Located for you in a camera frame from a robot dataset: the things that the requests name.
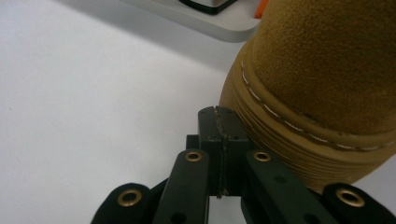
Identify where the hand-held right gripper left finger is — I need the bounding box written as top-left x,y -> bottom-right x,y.
186,105 -> 226,198

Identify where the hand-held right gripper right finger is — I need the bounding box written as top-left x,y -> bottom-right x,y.
215,105 -> 252,198

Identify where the white two-tier shoe rack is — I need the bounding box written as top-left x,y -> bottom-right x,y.
120,0 -> 270,44

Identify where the tan suede boot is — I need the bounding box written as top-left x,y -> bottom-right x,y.
219,0 -> 396,192

